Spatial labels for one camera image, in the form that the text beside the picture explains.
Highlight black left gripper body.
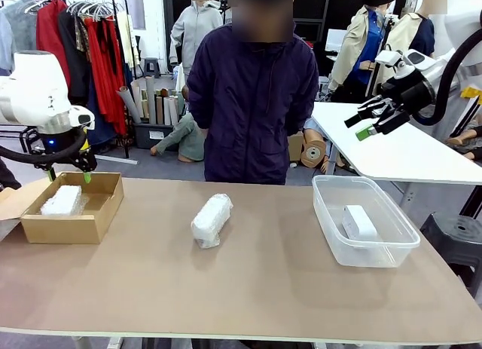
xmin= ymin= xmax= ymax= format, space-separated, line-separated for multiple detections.
xmin=32 ymin=127 xmax=98 ymax=170

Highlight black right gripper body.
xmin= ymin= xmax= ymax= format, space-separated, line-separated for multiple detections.
xmin=380 ymin=69 xmax=438 ymax=116

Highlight bubble-wrapped white clock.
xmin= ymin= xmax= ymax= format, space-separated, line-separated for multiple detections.
xmin=40 ymin=185 xmax=83 ymax=217
xmin=191 ymin=193 xmax=233 ymax=250

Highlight white rectangular power strip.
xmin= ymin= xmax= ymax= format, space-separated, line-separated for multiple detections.
xmin=341 ymin=204 xmax=379 ymax=240

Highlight white background table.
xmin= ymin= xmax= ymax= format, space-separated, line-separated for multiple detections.
xmin=311 ymin=101 xmax=482 ymax=186

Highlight navy hanging garment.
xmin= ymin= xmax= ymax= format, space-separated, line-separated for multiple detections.
xmin=88 ymin=81 xmax=118 ymax=145

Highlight person in dark clothes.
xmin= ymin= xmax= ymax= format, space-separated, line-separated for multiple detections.
xmin=0 ymin=158 xmax=23 ymax=191

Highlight open brown cardboard box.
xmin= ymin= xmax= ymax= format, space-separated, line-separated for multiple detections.
xmin=0 ymin=170 xmax=125 ymax=245

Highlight mannequin cream jacket navy top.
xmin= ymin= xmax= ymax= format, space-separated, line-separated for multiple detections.
xmin=378 ymin=0 xmax=438 ymax=90

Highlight brown kraft paper roll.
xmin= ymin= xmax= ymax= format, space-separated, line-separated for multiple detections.
xmin=300 ymin=128 xmax=328 ymax=168

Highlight mannequin beige jacket blue shirt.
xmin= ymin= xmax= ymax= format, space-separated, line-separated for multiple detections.
xmin=328 ymin=0 xmax=396 ymax=104

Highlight lying bare mannequin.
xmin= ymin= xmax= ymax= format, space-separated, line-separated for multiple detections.
xmin=447 ymin=115 xmax=482 ymax=161

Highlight black storage bin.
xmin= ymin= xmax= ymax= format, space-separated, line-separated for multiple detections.
xmin=133 ymin=121 xmax=178 ymax=150

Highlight black tripod stand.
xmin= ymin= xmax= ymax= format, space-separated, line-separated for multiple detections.
xmin=364 ymin=13 xmax=400 ymax=107

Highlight cardboard box with open flaps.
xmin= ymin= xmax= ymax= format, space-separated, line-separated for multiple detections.
xmin=288 ymin=132 xmax=305 ymax=164

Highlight white monitor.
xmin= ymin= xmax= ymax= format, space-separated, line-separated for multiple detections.
xmin=325 ymin=28 xmax=348 ymax=52

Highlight grey leaning cardboard tube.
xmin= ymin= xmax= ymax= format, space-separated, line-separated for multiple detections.
xmin=115 ymin=85 xmax=142 ymax=124

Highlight red dress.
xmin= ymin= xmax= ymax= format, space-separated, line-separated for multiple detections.
xmin=83 ymin=16 xmax=129 ymax=137

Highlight cream cardboard tube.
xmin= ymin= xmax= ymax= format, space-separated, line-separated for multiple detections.
xmin=130 ymin=80 xmax=146 ymax=122

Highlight black hanging garment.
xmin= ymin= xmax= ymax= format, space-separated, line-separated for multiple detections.
xmin=58 ymin=9 xmax=90 ymax=101

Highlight tall grey cardboard tube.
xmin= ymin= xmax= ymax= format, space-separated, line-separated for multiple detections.
xmin=145 ymin=75 xmax=157 ymax=124

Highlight floor mannequin in green top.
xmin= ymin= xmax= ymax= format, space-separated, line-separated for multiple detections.
xmin=150 ymin=113 xmax=206 ymax=164

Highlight person in purple jacket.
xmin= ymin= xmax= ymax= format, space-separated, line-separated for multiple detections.
xmin=187 ymin=0 xmax=320 ymax=186

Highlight red coat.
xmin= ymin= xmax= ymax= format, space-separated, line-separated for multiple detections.
xmin=36 ymin=0 xmax=72 ymax=105

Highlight black diagonal stand leg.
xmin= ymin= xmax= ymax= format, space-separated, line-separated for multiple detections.
xmin=459 ymin=185 xmax=482 ymax=218

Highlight light blue hanging garment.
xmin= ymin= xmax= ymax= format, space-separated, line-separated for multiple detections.
xmin=0 ymin=11 xmax=16 ymax=73

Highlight small grey stool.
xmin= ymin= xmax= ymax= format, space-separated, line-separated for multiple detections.
xmin=142 ymin=57 xmax=162 ymax=78

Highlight grey fuzzy coat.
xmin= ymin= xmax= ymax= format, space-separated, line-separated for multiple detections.
xmin=3 ymin=0 xmax=38 ymax=54

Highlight cream hanging garment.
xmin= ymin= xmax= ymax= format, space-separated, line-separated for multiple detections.
xmin=114 ymin=11 xmax=141 ymax=69

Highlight clear plastic container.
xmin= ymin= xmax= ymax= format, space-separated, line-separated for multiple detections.
xmin=311 ymin=174 xmax=421 ymax=268

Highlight black plastic stool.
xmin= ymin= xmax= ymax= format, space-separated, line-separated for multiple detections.
xmin=419 ymin=213 xmax=482 ymax=289

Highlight person in grey hoodie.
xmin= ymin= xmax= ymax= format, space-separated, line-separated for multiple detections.
xmin=169 ymin=0 xmax=227 ymax=75

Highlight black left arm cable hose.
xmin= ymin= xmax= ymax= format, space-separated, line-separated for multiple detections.
xmin=0 ymin=128 xmax=88 ymax=165

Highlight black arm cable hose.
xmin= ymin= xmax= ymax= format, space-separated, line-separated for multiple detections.
xmin=412 ymin=35 xmax=482 ymax=127
xmin=0 ymin=128 xmax=88 ymax=165

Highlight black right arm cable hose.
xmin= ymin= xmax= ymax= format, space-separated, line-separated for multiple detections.
xmin=412 ymin=35 xmax=482 ymax=127

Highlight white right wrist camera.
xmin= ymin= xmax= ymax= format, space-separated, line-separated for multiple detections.
xmin=375 ymin=49 xmax=407 ymax=81

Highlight white table frame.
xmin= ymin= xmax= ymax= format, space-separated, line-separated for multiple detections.
xmin=71 ymin=335 xmax=127 ymax=349

